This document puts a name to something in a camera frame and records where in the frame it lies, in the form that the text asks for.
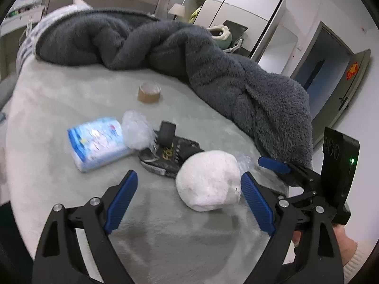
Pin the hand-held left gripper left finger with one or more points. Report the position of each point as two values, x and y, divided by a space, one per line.
121 201

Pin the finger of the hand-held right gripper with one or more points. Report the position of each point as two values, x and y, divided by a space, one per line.
274 165
302 198

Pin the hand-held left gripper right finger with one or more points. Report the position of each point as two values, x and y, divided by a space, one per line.
257 204

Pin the white plush ball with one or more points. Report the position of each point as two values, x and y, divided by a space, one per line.
207 180

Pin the blue tissue pack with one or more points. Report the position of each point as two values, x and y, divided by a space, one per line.
94 142

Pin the black snack packet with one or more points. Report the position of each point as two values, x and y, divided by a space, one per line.
174 153

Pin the clear plastic bag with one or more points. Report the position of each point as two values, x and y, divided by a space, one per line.
136 130

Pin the person's right hand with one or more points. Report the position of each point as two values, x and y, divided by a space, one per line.
345 242

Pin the grey door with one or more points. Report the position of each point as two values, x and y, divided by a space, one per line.
334 118

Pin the red door decoration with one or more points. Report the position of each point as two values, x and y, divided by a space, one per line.
351 71

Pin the brown tape roll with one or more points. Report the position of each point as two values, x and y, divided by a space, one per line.
149 93

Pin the grey fleece blanket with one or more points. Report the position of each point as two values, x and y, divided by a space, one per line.
207 65

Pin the white and teal pet bed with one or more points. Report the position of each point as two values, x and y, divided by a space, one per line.
221 35

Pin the dark chair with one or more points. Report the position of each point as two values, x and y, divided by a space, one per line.
237 27

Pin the grey bench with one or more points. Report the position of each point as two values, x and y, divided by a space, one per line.
6 90

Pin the white wardrobe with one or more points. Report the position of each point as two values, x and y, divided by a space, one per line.
245 6

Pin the yellow-green garment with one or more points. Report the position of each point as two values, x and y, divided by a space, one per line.
194 15

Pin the table lamp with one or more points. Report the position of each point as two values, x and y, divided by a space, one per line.
177 10

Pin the blue patterned quilt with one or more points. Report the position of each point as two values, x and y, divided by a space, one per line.
32 35

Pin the white power strip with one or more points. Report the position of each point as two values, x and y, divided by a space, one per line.
29 26

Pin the white pillow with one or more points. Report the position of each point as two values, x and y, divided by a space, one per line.
81 3

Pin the white dressing table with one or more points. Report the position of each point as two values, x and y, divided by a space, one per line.
14 23

